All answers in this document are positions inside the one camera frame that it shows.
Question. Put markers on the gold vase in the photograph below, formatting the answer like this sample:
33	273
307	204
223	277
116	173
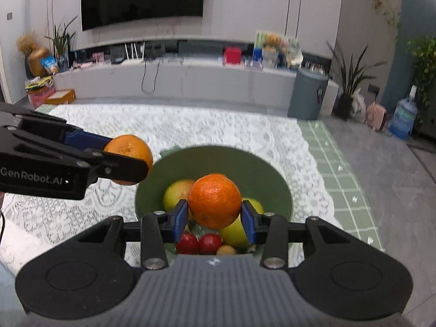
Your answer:
38	63

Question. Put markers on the blue snack packet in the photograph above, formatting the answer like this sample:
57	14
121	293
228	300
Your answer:
49	65

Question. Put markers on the pink box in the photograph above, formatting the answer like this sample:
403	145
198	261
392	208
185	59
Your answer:
37	98

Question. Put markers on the yellow-green apple left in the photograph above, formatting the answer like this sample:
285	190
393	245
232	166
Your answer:
175	194

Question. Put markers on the blue box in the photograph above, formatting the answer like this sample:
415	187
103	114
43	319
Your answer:
257	58

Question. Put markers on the pink bag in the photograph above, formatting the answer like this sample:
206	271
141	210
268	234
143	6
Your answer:
376	117

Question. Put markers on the white plastic bag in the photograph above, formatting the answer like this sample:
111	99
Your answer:
358	107

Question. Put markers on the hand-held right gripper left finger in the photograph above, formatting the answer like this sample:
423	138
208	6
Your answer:
180	220

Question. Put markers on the green ivy plant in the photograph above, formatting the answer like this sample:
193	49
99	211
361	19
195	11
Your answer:
425	71

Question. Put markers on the orange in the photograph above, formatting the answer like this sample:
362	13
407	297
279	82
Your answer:
214	201
127	147

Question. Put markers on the brown teddy bear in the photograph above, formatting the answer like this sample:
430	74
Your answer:
273	41

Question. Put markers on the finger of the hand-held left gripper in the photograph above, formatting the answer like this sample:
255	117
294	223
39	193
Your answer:
119	170
88	140

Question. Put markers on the potted long-leaf plant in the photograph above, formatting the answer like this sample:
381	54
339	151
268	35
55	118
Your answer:
345	107

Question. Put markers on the brown longan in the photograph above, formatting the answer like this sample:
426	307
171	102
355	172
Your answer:
226	250

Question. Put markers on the green plastic bowl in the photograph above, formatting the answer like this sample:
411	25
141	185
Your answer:
221	160

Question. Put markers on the blue water jug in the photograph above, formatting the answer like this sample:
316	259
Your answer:
403	117

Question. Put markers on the red box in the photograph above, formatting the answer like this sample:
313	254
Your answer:
233	57

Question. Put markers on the green plant in glass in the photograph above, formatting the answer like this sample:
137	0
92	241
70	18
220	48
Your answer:
62	46

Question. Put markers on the white lace tablecloth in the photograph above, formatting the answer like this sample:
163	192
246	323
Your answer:
204	126

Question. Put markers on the white router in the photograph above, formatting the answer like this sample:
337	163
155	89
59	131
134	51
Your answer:
134	52

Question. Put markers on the yellow lemon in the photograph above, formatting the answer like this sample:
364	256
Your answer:
235	234

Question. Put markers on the grey trash bin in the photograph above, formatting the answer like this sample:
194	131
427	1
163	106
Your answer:
306	95

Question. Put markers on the dried yellow grass bunch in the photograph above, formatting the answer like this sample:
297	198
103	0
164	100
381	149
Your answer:
26	42

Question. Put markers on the white media console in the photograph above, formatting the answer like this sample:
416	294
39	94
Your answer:
211	85

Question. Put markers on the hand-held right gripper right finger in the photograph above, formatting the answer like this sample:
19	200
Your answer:
248	224

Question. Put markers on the red cherry tomato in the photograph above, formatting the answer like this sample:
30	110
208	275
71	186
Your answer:
187	244
210	243

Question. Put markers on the orange cardboard box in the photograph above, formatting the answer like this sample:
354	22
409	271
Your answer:
61	97

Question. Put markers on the green picture card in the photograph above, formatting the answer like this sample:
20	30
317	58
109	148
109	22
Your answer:
260	40

